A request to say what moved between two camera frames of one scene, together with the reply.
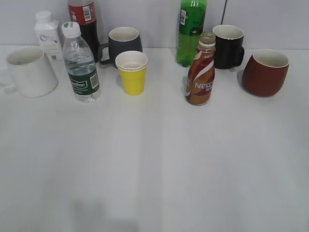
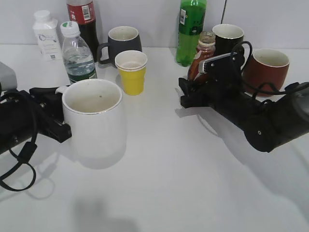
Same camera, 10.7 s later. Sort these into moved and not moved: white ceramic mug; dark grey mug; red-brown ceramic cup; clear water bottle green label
Moved: white ceramic mug
Not moved: red-brown ceramic cup; dark grey mug; clear water bottle green label
